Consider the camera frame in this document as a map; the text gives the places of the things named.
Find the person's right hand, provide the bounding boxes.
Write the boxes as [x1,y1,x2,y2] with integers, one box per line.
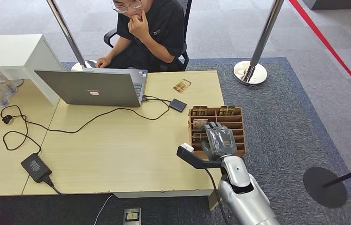
[95,56,112,69]

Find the person's left hand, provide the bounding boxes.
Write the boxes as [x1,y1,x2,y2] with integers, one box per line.
[128,10,150,41]

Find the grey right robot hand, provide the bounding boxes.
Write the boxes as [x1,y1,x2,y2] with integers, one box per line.
[201,121,237,161]

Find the brown printed card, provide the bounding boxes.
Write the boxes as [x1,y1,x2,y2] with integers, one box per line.
[219,105,236,116]
[192,119,209,130]
[191,133,208,144]
[173,79,192,93]
[191,106,208,116]

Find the wooden card holder box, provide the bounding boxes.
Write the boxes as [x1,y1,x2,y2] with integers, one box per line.
[188,106,246,160]

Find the person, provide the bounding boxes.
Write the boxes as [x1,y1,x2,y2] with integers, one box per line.
[95,0,186,73]

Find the eyeglasses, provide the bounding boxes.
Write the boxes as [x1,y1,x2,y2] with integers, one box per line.
[111,0,143,14]

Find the grey laptop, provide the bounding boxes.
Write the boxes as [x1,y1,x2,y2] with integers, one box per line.
[34,67,148,108]

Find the small black square device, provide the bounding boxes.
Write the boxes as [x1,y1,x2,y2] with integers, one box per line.
[168,98,188,113]

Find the dark grey floor rug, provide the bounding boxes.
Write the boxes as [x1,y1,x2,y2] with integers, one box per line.
[0,57,351,225]

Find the white cabinet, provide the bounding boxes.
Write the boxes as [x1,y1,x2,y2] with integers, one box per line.
[0,34,65,106]

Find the metal floor socket box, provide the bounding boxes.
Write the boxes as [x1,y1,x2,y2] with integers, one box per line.
[123,208,142,225]

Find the black power adapter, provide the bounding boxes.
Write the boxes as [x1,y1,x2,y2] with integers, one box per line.
[20,152,53,184]

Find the red barrier belt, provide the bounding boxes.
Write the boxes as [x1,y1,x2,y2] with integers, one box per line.
[288,0,351,105]

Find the dark grey plinth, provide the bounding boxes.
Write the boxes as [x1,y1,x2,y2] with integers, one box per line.
[301,0,351,10]

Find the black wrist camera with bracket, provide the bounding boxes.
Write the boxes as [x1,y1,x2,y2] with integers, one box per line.
[176,142,226,170]

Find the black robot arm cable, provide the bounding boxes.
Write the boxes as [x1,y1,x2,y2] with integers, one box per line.
[205,167,230,225]

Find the chrome stanchion post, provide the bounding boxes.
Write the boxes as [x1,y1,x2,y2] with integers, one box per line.
[233,0,285,86]
[45,0,100,72]

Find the short black device cable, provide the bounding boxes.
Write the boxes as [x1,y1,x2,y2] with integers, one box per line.
[141,95,172,103]

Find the long black charger cable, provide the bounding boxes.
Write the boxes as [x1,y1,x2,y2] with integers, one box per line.
[0,98,171,155]

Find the black stanchion post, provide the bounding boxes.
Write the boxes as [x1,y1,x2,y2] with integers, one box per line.
[303,161,351,209]

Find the black mains cord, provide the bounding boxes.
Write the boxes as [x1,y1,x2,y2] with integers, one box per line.
[43,177,62,195]

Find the thin white cable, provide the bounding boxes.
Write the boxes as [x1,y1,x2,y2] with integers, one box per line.
[93,194,114,225]

